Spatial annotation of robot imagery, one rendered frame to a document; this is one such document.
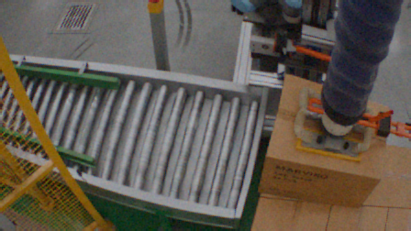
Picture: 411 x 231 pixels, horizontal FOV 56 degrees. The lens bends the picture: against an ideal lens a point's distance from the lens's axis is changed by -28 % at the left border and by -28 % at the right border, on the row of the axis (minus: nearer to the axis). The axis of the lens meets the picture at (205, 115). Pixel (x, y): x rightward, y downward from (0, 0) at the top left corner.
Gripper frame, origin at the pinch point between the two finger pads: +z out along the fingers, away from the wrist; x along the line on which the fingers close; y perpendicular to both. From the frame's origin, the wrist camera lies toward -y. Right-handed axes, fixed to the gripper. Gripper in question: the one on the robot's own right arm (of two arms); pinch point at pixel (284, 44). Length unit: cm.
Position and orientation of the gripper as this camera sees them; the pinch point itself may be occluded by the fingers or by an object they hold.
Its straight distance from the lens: 211.1
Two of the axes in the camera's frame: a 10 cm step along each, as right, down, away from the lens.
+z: 0.3, 5.0, 8.6
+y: 9.7, 2.0, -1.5
